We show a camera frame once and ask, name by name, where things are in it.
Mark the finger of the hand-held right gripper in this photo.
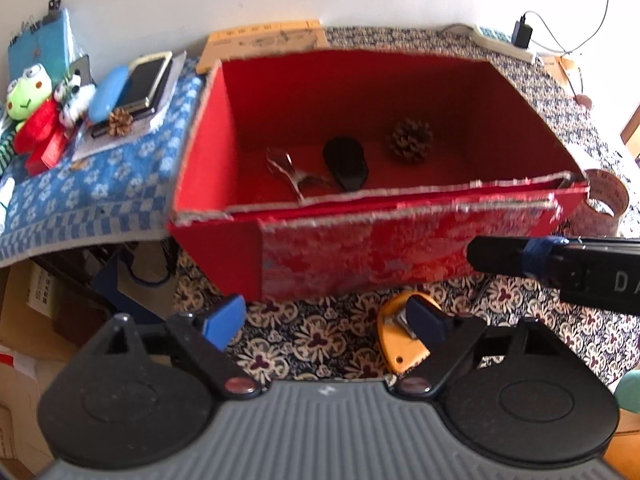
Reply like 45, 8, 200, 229
467, 234, 567, 282

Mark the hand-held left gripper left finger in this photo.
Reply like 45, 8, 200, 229
107, 294, 265, 402

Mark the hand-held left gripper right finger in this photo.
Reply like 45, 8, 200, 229
397, 295, 553, 401

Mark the yellow tape measure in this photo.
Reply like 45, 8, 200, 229
377, 291, 448, 375

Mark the red patterned cardboard box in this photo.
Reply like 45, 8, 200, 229
167, 49, 591, 303

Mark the clear shiny object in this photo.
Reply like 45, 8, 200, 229
266, 147, 333, 203

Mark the black computer mouse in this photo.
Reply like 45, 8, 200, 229
322, 136, 370, 192

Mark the patterned paper cup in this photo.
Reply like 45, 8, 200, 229
567, 169, 630, 238

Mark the teal round object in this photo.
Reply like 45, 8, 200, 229
614, 370, 640, 413

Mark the blue paper bag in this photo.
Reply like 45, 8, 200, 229
92, 247, 176, 323

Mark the large brown pine cone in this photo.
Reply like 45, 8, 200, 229
389, 119, 434, 163

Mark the blue white patterned towel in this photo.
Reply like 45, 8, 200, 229
0, 57, 208, 268

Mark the brown cardboard box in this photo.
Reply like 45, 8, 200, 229
0, 350, 66, 476
0, 260, 108, 361

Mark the small orange cardboard box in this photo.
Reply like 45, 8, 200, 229
555, 55, 583, 93

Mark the white power strip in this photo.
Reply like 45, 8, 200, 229
440, 22, 536, 63

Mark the black charger plug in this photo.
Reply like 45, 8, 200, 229
511, 12, 535, 48

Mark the small brown pine cone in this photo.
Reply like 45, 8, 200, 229
107, 108, 134, 137

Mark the smartphone on notebook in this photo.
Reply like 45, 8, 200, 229
90, 51, 188, 138

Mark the silver smartphone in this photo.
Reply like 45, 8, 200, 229
117, 51, 173, 111

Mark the blue glasses case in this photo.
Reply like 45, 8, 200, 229
87, 65, 132, 123

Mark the white black plush toy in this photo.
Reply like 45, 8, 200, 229
52, 74, 97, 123

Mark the green frog plush toy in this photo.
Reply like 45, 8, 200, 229
0, 62, 68, 176

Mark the blue box with clips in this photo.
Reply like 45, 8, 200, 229
7, 0, 73, 86

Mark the wooden door frame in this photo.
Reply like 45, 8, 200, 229
620, 105, 640, 161

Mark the black cable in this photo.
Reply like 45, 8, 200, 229
522, 0, 621, 56

